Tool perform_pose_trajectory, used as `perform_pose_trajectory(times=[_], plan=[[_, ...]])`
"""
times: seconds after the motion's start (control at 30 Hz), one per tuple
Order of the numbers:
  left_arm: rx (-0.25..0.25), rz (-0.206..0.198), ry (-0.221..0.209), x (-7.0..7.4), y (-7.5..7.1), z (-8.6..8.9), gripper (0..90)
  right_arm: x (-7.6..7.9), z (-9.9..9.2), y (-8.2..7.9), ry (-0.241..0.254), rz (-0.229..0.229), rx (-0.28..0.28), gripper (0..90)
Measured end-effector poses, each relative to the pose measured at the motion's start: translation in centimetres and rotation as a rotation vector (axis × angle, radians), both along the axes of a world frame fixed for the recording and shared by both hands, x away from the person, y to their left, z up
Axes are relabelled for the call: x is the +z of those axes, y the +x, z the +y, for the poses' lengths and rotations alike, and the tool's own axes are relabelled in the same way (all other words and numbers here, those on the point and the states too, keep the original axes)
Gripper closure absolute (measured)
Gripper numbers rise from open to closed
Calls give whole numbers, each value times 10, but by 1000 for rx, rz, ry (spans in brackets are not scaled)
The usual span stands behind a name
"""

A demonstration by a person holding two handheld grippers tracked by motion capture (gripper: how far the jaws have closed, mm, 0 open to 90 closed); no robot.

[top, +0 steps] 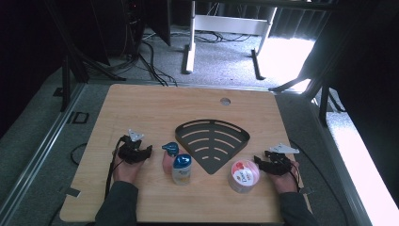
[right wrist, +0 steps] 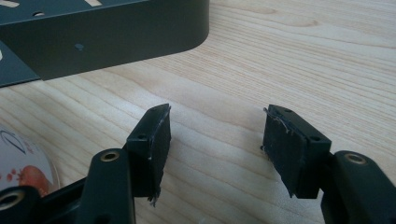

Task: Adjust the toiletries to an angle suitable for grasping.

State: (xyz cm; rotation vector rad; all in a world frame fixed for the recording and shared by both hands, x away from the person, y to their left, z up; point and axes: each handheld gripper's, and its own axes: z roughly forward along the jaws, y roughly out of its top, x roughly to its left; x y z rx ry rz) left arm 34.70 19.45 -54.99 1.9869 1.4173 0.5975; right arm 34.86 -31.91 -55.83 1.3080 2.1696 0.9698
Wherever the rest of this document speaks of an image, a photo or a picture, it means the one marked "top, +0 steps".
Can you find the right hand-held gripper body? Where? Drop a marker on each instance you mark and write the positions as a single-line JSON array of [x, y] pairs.
[[278, 164]]

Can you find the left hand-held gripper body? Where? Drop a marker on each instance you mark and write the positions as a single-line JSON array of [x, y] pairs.
[[130, 152]]

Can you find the pink bottle with blue cap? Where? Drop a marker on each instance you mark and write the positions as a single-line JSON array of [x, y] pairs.
[[171, 149]]

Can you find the white bottle with blue cap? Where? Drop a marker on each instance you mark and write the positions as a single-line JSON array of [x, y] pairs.
[[182, 171]]

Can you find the black slotted corner shelf tray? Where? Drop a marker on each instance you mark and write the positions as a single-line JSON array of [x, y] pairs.
[[216, 157]]

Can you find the person's right hand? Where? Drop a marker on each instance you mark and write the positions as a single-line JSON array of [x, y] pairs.
[[287, 183]]

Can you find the person's left hand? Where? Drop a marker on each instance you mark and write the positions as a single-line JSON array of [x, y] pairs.
[[125, 172]]

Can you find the grey tape piece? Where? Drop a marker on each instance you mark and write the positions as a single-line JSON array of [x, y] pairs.
[[71, 191], [306, 190]]

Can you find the black metal stand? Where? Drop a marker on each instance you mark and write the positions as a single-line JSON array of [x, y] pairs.
[[323, 103], [65, 84]]

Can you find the dark computer tower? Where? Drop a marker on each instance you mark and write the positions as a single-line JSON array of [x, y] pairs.
[[133, 28]]

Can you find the black rectangular floor frame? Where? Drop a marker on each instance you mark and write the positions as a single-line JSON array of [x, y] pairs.
[[81, 117]]

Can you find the white desk frame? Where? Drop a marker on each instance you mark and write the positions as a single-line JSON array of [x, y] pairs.
[[230, 24]]

